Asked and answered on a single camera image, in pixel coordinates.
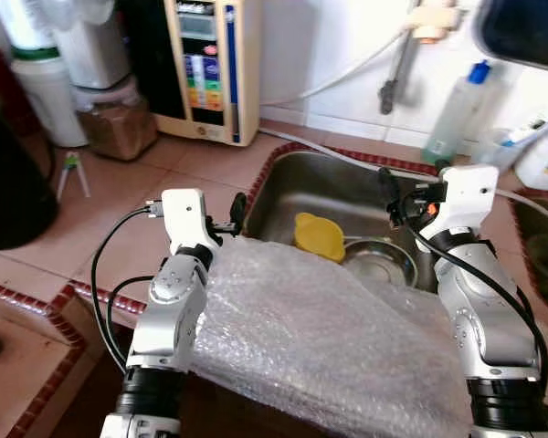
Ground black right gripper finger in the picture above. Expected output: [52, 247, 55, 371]
[377, 167, 406, 226]

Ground yellow plastic cup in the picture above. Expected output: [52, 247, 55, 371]
[294, 212, 346, 264]

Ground steel sink basin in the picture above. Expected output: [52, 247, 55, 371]
[247, 151, 439, 293]
[511, 192, 548, 320]

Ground clear plastic cup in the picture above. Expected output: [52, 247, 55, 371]
[479, 128, 531, 174]

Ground clear bottle with blue cap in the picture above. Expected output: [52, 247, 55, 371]
[422, 59, 492, 167]

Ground blue and white toothbrush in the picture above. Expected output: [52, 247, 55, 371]
[502, 114, 548, 147]

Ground white detergent bottle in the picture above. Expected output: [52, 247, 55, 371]
[516, 109, 548, 191]

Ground cream water ionizer machine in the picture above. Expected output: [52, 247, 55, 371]
[119, 0, 264, 147]

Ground jar of brown granules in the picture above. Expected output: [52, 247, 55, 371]
[78, 75, 158, 162]

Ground white and green tongs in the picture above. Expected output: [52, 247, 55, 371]
[57, 152, 90, 202]

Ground clear bubble wrap sheet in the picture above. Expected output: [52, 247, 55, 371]
[187, 237, 548, 438]

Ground black pan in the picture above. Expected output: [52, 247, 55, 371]
[475, 0, 548, 74]

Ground black kettle jug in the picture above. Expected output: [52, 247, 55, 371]
[0, 91, 60, 252]

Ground white plastic filter housing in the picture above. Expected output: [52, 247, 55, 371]
[50, 0, 131, 90]

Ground dark red container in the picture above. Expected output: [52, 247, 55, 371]
[0, 46, 28, 138]

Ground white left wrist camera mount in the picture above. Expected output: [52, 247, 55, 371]
[160, 189, 222, 261]

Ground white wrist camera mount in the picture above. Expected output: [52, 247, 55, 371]
[436, 164, 501, 243]
[160, 189, 222, 261]

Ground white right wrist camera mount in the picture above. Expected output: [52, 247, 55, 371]
[436, 164, 501, 243]

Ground long grey hose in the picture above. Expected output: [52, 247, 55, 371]
[260, 128, 548, 234]

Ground thin white faucet hose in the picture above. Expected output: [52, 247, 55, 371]
[260, 27, 412, 106]

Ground long black arm cable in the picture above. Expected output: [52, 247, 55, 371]
[91, 205, 165, 370]

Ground short black arm cable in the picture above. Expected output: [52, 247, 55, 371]
[108, 274, 161, 361]

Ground white canister with green ring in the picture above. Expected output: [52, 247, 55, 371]
[0, 0, 88, 149]

